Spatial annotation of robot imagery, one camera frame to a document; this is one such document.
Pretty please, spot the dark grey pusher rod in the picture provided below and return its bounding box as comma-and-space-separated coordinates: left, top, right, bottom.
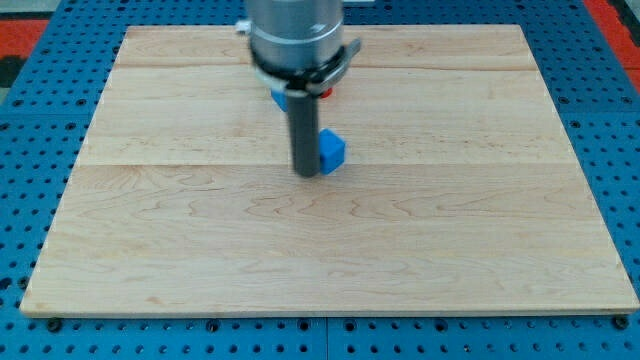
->
285, 92, 320, 178

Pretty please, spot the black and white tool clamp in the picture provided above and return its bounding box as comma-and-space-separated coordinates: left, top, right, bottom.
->
249, 38, 362, 97

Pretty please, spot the blue cube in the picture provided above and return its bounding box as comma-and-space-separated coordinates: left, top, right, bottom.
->
319, 129, 346, 175

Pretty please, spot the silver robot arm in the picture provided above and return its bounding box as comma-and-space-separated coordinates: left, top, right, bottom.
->
235, 0, 361, 178

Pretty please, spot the blue triangle block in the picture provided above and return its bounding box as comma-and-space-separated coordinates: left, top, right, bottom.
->
270, 89, 287, 112

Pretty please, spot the red block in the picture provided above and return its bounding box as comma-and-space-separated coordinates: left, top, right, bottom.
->
320, 87, 333, 99

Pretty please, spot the wooden board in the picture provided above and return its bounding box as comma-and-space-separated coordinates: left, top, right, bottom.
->
21, 25, 639, 318

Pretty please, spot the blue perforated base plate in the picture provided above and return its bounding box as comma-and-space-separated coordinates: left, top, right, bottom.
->
1, 0, 639, 359

